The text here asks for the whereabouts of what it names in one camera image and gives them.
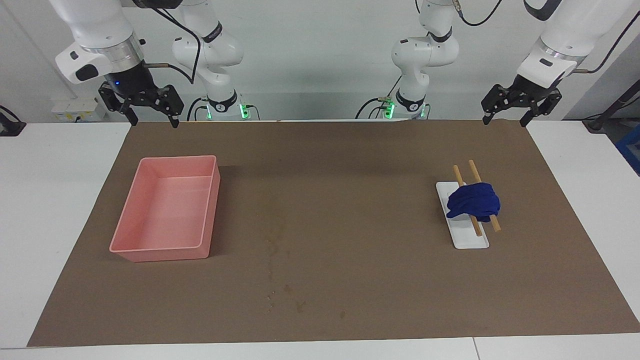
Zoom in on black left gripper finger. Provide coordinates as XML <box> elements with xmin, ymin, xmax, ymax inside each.
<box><xmin>481</xmin><ymin>84</ymin><xmax>516</xmax><ymax>126</ymax></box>
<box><xmin>520</xmin><ymin>89</ymin><xmax>562</xmax><ymax>128</ymax></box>

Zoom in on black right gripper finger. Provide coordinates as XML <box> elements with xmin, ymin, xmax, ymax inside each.
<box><xmin>98</xmin><ymin>82</ymin><xmax>139</xmax><ymax>127</ymax></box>
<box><xmin>150</xmin><ymin>85</ymin><xmax>184</xmax><ymax>129</ymax></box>

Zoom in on blue cloth towel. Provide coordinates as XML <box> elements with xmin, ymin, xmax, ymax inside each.
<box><xmin>446</xmin><ymin>182</ymin><xmax>501</xmax><ymax>223</ymax></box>

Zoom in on black slanted stand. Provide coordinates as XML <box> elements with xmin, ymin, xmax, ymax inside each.
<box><xmin>582</xmin><ymin>80</ymin><xmax>640</xmax><ymax>133</ymax></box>

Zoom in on blue crate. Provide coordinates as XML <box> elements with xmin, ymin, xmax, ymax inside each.
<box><xmin>616</xmin><ymin>125</ymin><xmax>640</xmax><ymax>177</ymax></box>

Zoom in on white rectangular tray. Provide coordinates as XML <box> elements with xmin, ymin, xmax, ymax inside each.
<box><xmin>435</xmin><ymin>181</ymin><xmax>490</xmax><ymax>250</ymax></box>

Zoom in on brown table mat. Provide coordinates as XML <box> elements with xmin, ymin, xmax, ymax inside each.
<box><xmin>27</xmin><ymin>120</ymin><xmax>640</xmax><ymax>347</ymax></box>

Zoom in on black base cable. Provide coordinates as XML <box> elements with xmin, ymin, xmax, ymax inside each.
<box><xmin>186</xmin><ymin>97</ymin><xmax>208</xmax><ymax>122</ymax></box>
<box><xmin>355</xmin><ymin>75</ymin><xmax>403</xmax><ymax>120</ymax></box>

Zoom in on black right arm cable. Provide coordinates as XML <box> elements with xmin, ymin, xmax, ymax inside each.
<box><xmin>142</xmin><ymin>5</ymin><xmax>202</xmax><ymax>85</ymax></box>

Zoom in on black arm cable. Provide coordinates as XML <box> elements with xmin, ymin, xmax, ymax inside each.
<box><xmin>142</xmin><ymin>5</ymin><xmax>202</xmax><ymax>85</ymax></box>
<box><xmin>452</xmin><ymin>0</ymin><xmax>640</xmax><ymax>75</ymax></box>

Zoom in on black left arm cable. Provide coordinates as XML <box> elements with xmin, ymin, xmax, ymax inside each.
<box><xmin>452</xmin><ymin>0</ymin><xmax>640</xmax><ymax>75</ymax></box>

